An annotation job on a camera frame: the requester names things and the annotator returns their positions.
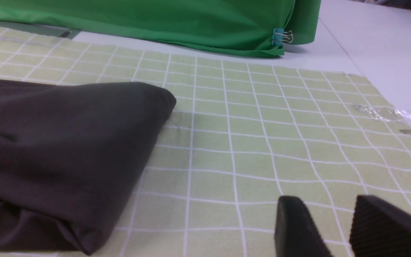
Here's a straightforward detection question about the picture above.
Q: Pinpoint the dark gray long-sleeve top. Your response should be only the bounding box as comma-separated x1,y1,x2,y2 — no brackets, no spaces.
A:
0,79,177,256

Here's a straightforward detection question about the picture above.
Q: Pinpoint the dark green metal base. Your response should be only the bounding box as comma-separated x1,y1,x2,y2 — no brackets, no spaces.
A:
0,21,81,40

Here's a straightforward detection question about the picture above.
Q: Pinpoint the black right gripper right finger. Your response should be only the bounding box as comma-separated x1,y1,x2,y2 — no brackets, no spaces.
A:
349,195,411,257

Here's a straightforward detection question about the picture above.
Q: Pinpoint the green backdrop cloth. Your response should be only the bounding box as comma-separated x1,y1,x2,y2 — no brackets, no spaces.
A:
0,0,321,58

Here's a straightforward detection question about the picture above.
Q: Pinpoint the clear plastic tape strip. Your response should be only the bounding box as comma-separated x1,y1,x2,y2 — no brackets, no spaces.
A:
353,104,411,125

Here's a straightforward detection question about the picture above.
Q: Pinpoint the teal binder clip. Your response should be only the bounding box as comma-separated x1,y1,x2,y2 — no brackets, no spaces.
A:
271,28,294,46

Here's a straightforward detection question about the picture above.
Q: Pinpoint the green checkered tablecloth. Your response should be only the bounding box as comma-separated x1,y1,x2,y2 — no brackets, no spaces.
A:
0,27,411,257

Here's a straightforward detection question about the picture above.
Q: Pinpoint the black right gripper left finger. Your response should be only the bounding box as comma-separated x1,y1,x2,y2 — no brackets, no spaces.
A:
274,196,332,257

